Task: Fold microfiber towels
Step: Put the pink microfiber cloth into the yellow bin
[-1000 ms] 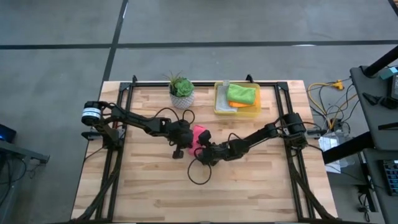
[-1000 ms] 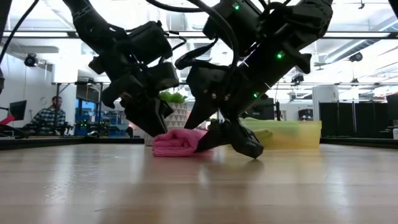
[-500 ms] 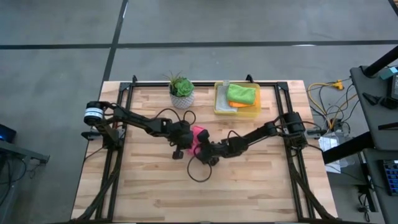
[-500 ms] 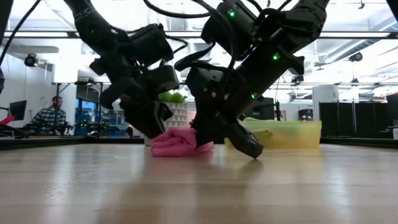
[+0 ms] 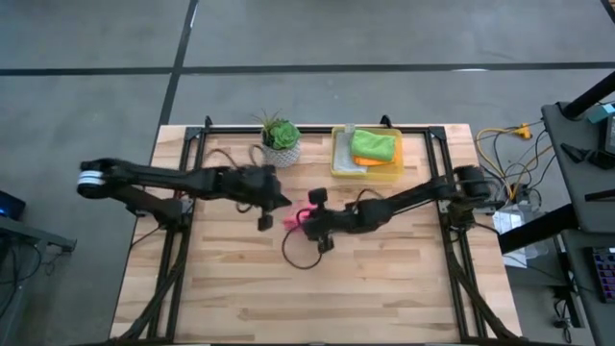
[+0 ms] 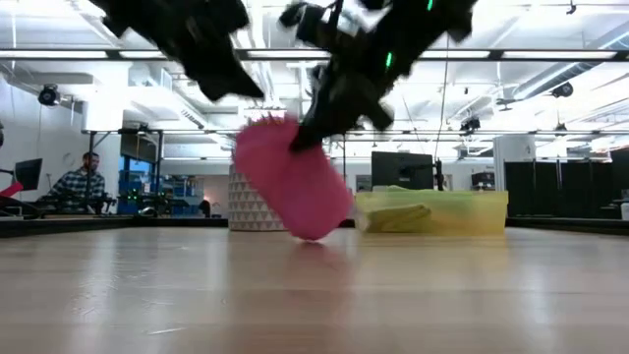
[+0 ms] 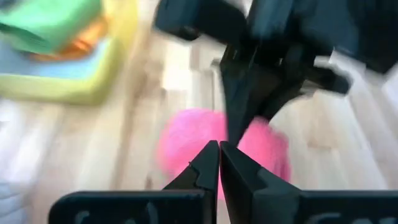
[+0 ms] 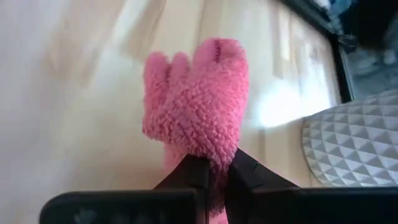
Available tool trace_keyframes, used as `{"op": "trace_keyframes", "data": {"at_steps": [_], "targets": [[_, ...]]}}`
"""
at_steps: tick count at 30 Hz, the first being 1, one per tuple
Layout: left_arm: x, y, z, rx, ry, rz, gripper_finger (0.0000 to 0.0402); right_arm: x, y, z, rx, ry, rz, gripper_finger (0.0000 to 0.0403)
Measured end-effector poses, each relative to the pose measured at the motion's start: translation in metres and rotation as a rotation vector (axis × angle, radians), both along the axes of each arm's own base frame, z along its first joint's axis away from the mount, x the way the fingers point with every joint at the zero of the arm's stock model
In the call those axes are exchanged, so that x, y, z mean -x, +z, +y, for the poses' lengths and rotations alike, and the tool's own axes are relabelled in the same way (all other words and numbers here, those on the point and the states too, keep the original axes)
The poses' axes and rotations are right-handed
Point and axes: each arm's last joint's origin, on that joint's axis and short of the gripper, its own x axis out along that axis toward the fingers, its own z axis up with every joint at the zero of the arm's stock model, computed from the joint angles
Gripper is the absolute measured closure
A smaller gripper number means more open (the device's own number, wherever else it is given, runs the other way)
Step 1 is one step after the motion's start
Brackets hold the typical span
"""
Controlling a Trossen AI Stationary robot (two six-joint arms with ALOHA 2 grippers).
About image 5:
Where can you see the black device blue light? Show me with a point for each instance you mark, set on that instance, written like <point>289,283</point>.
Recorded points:
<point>10,205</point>

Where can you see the black keyboard blue keys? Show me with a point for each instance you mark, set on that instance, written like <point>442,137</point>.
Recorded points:
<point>606,274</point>

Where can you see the black slanted pole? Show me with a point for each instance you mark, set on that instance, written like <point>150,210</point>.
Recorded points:
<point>591,96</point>

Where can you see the black aluminium table frame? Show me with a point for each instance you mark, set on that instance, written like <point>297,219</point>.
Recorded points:
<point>230,130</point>

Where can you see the teal small box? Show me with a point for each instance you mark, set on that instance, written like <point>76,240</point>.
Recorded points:
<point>603,111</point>

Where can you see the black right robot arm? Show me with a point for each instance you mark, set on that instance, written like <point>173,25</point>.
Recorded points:
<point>418,197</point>

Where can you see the grey side table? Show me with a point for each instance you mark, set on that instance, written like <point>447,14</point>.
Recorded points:
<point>38,235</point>

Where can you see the grey microfiber towel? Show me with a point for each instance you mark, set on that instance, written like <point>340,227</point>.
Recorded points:
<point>343,158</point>

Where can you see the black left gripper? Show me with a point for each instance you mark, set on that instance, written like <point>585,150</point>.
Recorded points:
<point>254,187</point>

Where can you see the clear plastic bag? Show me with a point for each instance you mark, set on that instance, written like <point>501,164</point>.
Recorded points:
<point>509,221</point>

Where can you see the green succulent plant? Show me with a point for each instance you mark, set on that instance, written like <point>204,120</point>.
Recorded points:
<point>283,134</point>

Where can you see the yellow translucent plastic bin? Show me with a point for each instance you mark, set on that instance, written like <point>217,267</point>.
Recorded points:
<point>394,170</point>

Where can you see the black desk crossbeam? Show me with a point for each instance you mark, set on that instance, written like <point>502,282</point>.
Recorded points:
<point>538,230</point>

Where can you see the pink microfiber towel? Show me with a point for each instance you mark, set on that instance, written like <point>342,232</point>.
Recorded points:
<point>294,218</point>

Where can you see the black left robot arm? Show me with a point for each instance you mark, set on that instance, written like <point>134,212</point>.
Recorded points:
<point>158,180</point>

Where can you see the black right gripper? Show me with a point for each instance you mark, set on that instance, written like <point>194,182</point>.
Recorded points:
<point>322,223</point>

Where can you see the dark grey desk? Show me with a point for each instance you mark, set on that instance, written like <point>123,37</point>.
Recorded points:
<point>576,182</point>
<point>583,269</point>

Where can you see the black handheld device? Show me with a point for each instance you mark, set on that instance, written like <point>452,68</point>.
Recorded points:
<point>591,156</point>

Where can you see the green microfiber towel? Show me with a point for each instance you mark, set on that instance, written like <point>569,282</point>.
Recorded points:
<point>374,145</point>

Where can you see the orange microfiber towel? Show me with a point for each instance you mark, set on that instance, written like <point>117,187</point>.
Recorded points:
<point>370,161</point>

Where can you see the white triangle-patterned plant pot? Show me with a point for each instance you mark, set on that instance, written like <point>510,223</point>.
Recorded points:
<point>283,156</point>

